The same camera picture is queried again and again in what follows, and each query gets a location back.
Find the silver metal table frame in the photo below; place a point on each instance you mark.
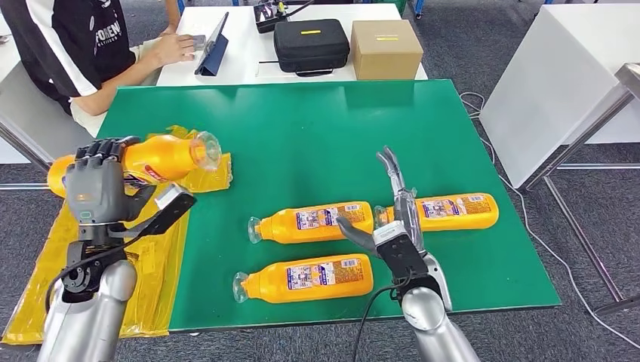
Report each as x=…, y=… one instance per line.
x=627, y=80

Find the blue metal rack leg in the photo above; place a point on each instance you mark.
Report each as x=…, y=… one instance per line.
x=419, y=7
x=180, y=6

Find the grey smartphone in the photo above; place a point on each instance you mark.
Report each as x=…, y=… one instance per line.
x=200, y=42

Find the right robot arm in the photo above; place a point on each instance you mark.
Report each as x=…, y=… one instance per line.
x=435, y=330

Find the tablet with navy case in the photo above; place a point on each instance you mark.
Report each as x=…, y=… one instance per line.
x=215, y=50

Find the white side table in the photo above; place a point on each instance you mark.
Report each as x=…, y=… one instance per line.
x=550, y=90

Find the person's right forearm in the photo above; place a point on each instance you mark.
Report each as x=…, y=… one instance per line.
x=115, y=80

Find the grey desk with metal legs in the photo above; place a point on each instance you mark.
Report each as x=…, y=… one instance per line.
x=30, y=125

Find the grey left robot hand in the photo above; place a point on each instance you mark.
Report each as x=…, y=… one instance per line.
x=95, y=190

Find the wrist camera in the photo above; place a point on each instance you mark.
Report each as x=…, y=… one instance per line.
x=390, y=232
x=167, y=196

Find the yellow taped plastic mat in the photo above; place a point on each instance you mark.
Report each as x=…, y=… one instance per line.
x=150, y=280

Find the brown cardboard box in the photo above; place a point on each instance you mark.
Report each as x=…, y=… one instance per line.
x=385, y=52

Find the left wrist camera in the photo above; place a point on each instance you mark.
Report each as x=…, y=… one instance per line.
x=167, y=196

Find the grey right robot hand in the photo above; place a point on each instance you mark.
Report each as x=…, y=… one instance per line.
x=412, y=215

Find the black carry case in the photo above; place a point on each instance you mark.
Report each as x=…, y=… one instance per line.
x=310, y=47

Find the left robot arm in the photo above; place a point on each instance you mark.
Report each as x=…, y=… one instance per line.
x=85, y=319

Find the black remote controller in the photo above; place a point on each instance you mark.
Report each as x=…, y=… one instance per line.
x=267, y=17

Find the orange detergent bottle clear cap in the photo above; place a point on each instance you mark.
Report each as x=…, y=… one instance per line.
x=465, y=212
x=160, y=157
x=310, y=277
x=310, y=222

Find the person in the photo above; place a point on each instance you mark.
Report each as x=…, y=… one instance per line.
x=75, y=40

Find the person's left forearm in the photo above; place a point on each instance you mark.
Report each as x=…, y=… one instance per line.
x=171, y=15

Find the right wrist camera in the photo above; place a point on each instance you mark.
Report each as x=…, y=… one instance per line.
x=390, y=232

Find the person's right hand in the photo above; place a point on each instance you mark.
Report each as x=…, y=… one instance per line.
x=172, y=50

